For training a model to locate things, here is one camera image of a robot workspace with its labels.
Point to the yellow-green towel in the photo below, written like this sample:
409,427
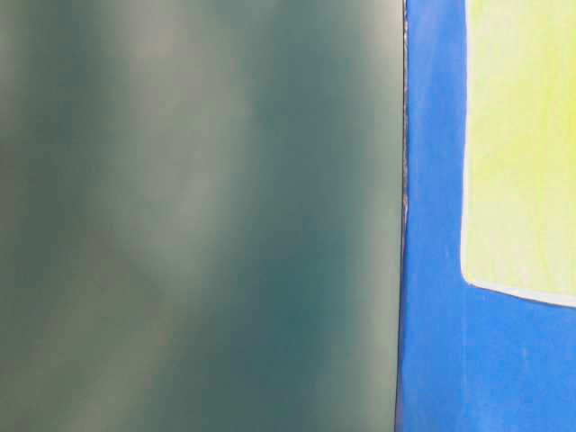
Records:
518,220

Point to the blue table cloth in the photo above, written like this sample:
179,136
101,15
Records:
470,359

